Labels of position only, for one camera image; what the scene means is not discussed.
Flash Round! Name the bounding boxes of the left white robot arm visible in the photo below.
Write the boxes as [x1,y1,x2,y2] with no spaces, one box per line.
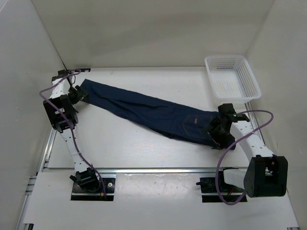
[39,69,101,192]

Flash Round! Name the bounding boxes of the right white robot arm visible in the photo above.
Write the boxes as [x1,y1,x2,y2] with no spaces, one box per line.
[204,103,288,198]

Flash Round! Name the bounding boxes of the white perforated plastic basket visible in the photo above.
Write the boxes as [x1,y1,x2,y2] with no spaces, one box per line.
[204,55,261,104]

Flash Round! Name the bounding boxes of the aluminium rail frame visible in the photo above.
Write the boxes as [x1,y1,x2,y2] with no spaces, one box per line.
[14,68,300,230]

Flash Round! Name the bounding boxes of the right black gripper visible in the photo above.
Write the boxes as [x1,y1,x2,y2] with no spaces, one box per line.
[201,117,235,150]

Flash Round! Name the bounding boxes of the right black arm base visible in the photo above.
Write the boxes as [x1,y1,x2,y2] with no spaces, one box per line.
[196,167,248,203]

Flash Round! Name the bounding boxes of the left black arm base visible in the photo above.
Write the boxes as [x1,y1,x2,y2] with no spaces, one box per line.
[70,168,116,201]

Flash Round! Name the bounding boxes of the dark blue denim trousers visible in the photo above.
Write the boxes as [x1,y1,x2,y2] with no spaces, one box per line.
[78,79,238,150]

